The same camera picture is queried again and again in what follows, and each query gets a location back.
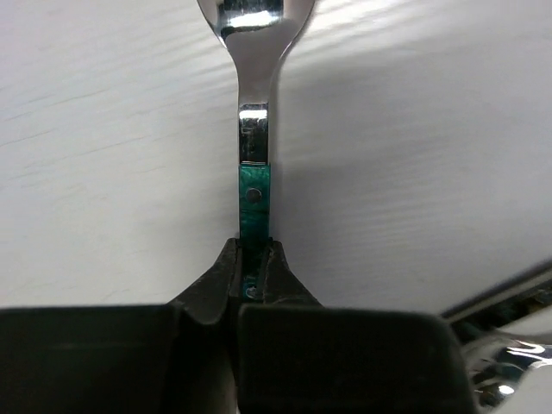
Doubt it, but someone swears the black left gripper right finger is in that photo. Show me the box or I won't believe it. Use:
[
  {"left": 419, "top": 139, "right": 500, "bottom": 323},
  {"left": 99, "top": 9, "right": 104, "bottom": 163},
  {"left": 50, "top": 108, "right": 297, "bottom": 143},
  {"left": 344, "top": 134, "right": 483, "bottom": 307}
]
[{"left": 237, "top": 241, "right": 475, "bottom": 413}]

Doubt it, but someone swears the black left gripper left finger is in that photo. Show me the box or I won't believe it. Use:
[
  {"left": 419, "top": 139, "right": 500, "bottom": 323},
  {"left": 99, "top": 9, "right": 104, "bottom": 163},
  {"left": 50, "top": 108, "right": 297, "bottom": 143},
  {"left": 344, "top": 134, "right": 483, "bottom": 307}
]
[{"left": 1, "top": 239, "right": 238, "bottom": 413}]

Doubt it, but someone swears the black handled fork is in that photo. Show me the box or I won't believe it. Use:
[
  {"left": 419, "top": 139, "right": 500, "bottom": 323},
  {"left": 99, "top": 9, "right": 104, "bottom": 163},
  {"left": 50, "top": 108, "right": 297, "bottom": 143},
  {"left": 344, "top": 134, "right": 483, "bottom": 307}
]
[{"left": 442, "top": 260, "right": 551, "bottom": 344}]

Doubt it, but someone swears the teal handled spoon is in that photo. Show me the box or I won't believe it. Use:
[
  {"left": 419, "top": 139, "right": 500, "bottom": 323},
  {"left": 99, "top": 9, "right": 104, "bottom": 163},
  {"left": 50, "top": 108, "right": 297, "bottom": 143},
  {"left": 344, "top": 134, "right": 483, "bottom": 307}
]
[{"left": 198, "top": 1, "right": 315, "bottom": 300}]

